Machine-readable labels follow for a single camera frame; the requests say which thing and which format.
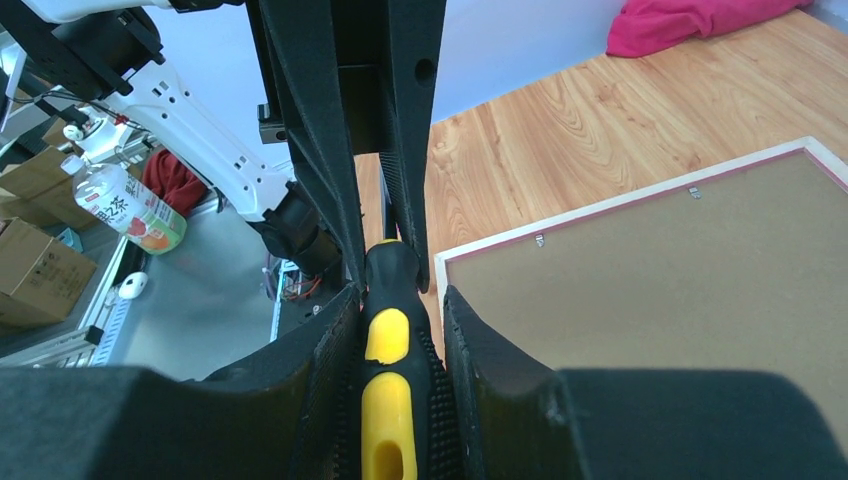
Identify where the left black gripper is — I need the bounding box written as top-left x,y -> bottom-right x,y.
245,1 -> 446,293

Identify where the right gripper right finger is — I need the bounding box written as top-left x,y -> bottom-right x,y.
443,287 -> 847,479

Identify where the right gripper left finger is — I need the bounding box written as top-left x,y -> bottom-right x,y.
1,285 -> 360,479

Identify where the yellow black screwdriver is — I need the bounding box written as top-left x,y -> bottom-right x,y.
357,239 -> 456,479

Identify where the pink picture frame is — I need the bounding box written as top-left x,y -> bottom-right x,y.
434,137 -> 847,446

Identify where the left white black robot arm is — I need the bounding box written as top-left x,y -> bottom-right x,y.
1,1 -> 446,291

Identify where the white computer mouse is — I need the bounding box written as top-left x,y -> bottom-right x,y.
117,271 -> 149,300

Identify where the magenta cloth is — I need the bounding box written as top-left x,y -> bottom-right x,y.
606,0 -> 812,58

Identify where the plastic tea bottle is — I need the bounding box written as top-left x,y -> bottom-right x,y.
61,155 -> 187,255

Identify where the cardboard box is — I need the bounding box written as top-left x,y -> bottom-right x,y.
1,218 -> 97,329

